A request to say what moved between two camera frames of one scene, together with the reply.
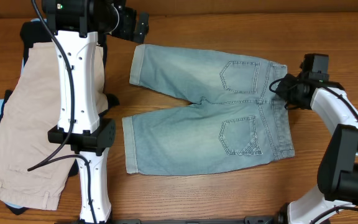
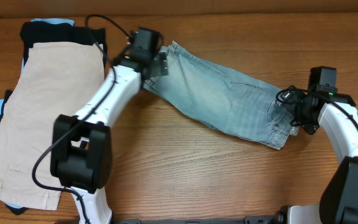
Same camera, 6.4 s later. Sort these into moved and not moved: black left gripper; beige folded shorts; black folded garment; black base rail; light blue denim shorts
Moved: black left gripper; light blue denim shorts
Not moved: black base rail; black folded garment; beige folded shorts
